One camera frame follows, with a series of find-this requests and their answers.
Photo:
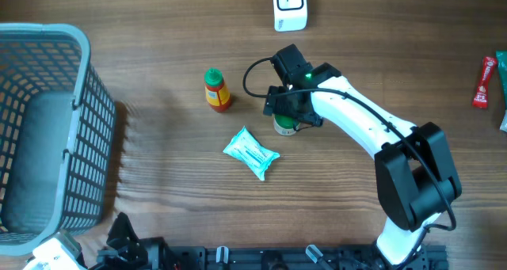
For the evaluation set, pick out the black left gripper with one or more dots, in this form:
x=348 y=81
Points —
x=129 y=248

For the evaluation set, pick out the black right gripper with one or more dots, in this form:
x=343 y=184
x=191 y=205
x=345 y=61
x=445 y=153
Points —
x=278 y=105

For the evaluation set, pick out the green lid white jar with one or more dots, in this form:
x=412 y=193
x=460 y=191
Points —
x=285 y=125

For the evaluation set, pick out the teal white sachet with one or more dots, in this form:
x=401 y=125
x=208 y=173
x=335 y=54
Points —
x=245 y=148

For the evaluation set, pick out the red sauce bottle green cap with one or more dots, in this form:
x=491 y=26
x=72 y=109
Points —
x=216 y=91

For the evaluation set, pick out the red stick sachet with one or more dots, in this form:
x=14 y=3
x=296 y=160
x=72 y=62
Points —
x=480 y=99

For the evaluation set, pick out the green glove package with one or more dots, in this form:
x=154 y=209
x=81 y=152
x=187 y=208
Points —
x=502 y=69

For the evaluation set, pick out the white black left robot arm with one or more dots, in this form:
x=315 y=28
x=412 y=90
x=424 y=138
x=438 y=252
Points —
x=159 y=255

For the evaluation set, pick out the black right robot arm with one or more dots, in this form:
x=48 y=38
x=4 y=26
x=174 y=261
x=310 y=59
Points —
x=415 y=174

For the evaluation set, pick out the white barcode scanner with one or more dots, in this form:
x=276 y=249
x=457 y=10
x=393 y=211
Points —
x=290 y=15

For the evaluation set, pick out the grey plastic mesh basket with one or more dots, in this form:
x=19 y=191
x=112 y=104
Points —
x=57 y=126

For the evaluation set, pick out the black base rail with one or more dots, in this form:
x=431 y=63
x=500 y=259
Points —
x=311 y=257

